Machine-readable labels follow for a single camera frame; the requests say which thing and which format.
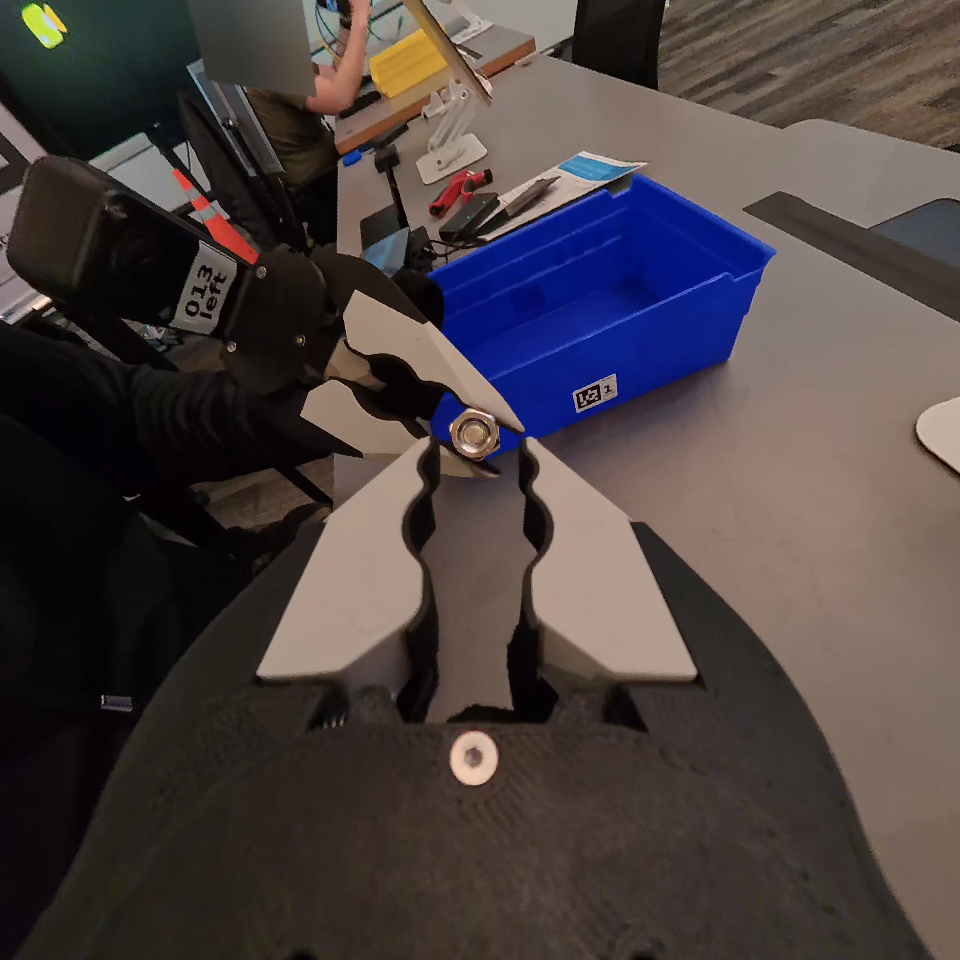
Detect white folding stand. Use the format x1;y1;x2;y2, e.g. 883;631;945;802
915;396;960;476
415;78;489;186

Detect black handled tool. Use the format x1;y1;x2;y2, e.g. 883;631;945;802
372;145;411;227

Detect black wall monitor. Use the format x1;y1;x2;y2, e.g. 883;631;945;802
0;0;201;163

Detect steel hex nut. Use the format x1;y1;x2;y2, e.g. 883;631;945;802
449;408;503;461

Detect orange traffic cone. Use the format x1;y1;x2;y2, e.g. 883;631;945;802
171;168;261;264

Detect person's left forearm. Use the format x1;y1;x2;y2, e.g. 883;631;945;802
0;322;363;483

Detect yellow parts bin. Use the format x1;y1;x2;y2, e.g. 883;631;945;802
369;27;448;99

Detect blue storage bin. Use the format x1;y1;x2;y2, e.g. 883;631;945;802
426;175;778;456

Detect red handled pliers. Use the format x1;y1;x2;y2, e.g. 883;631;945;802
428;168;493;216

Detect wood edged table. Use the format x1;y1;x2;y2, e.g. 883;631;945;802
333;21;538;156

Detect framed marker sign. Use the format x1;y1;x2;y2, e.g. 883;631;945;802
0;101;55;325

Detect black thin sheet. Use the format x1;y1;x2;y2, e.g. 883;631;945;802
498;175;563;219

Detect black office chair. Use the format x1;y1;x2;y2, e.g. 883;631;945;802
571;0;669;92
175;60;309;250

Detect white blue leaflet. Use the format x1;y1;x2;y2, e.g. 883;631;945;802
480;149;651;242

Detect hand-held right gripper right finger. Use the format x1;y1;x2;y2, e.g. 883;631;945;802
517;436;700;706

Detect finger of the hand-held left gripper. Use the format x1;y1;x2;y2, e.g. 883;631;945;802
300;378;501;480
341;289;527;438

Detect black flat case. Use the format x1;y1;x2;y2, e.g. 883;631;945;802
438;192;502;243

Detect black board with wooden back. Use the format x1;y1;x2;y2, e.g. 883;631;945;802
403;0;494;107

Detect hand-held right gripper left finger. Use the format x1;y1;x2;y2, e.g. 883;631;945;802
256;436;442;706

